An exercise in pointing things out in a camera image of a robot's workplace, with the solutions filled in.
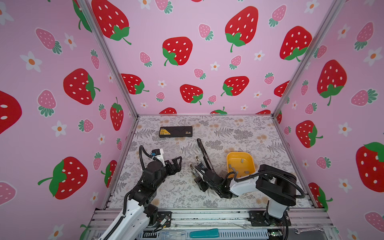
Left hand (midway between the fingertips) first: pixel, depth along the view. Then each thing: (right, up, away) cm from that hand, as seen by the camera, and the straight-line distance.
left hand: (176, 159), depth 78 cm
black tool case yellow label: (-3, +14, +30) cm, 33 cm away
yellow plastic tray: (+40, -6, +16) cm, 44 cm away
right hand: (+11, -13, +9) cm, 19 cm away
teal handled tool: (+18, -34, -8) cm, 39 cm away
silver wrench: (+71, -32, -6) cm, 78 cm away
